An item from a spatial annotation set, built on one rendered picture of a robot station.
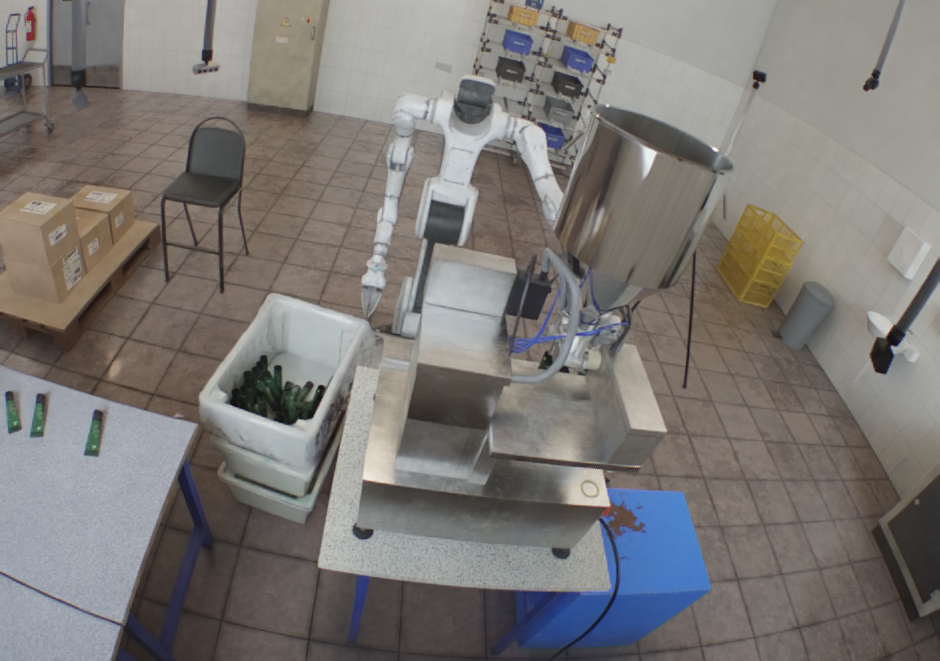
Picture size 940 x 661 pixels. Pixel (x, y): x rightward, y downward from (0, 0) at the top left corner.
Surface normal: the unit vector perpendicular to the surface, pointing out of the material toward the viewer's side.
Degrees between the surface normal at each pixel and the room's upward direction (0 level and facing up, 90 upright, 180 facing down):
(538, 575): 0
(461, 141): 99
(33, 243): 90
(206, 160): 77
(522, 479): 0
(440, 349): 0
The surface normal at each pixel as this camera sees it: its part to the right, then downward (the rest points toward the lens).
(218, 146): 0.04, 0.39
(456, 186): -0.04, 0.72
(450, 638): 0.24, -0.78
